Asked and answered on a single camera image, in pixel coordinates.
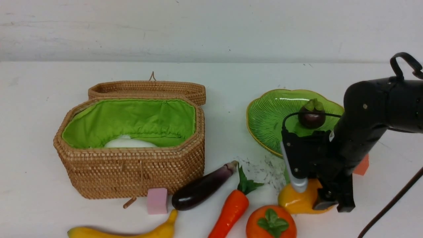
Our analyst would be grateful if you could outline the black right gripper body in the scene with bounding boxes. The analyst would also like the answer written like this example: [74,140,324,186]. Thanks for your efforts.
[306,114,388,195]

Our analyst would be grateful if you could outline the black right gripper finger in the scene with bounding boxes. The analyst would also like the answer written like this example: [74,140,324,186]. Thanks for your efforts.
[337,175,355,213]
[312,188,338,211]

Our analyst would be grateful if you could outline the yellow orange toy mango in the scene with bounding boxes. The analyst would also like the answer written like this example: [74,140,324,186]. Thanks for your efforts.
[278,178,334,215]

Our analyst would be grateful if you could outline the purple toy mangosteen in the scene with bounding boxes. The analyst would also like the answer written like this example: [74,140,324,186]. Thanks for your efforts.
[298,98,326,129]

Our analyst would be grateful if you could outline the orange toy persimmon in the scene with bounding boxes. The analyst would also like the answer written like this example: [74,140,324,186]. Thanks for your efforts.
[245,205,297,238]

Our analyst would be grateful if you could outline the orange toy carrot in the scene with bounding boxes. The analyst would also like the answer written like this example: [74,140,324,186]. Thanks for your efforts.
[208,165,264,238]

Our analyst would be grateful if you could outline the purple toy eggplant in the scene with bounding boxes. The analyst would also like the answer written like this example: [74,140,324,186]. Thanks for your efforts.
[171,161,238,211]

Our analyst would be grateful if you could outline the yellow toy banana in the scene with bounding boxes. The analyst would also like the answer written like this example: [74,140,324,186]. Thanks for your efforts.
[67,209,178,238]

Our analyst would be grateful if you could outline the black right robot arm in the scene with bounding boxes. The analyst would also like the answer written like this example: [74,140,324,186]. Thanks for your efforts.
[312,52,422,212]

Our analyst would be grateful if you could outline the orange foam cube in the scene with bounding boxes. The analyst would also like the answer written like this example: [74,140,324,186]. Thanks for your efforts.
[353,154,369,176]

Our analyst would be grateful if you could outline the green foam cube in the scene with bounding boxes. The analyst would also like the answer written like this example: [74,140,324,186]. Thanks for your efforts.
[283,167,290,185]

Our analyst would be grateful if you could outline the green leaf-shaped glass plate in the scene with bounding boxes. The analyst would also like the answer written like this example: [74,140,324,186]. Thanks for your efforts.
[246,89,344,158]

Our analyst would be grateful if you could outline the pink foam cube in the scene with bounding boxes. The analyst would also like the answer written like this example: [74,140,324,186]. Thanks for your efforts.
[147,188,168,215]

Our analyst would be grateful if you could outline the green fabric basket lining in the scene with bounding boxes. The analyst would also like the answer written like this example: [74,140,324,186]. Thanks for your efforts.
[61,99,197,149]

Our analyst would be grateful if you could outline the wooden basket toggle clasp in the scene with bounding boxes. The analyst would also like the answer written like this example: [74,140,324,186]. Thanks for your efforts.
[123,196,137,209]

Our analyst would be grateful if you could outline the woven wicker basket lid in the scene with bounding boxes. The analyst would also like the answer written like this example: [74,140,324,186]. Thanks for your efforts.
[88,72,207,105]

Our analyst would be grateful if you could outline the woven wicker basket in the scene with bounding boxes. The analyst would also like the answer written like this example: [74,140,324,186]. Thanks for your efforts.
[54,96,205,199]

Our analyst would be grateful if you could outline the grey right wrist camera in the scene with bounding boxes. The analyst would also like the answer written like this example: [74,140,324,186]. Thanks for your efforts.
[281,129,329,193]

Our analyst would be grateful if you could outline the black right camera cable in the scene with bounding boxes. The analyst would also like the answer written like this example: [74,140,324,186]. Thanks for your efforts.
[282,112,423,238]

